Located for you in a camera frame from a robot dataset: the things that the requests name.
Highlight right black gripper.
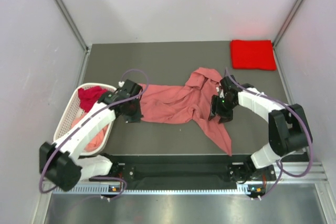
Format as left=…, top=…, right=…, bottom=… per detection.
left=208, top=94, right=237, bottom=123

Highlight salmon pink t shirt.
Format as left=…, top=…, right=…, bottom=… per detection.
left=140, top=67, right=232, bottom=155

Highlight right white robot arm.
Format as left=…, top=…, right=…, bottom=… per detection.
left=208, top=76, right=312, bottom=184

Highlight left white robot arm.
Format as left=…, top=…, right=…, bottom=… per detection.
left=39, top=79, right=146, bottom=191

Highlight crimson crumpled t shirt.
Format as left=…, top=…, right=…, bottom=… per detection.
left=77, top=86, right=107, bottom=113

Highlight light pink t shirt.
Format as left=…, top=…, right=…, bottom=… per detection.
left=71, top=113, right=108, bottom=153

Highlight white plastic laundry basket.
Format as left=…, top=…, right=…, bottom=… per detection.
left=53, top=83, right=116, bottom=156

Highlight folded red t shirt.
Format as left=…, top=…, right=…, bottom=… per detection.
left=230, top=40, right=277, bottom=71

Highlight grey slotted cable duct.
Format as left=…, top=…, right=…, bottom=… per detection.
left=53, top=183, right=263, bottom=195

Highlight right aluminium frame post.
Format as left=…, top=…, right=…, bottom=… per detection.
left=271, top=0, right=322, bottom=48

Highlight aluminium frame post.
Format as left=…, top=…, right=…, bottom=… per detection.
left=54, top=0, right=89, bottom=52
left=271, top=0, right=322, bottom=48

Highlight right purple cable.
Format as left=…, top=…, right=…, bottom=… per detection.
left=224, top=67, right=314, bottom=201

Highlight left aluminium frame post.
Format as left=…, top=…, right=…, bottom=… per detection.
left=54, top=0, right=89, bottom=52

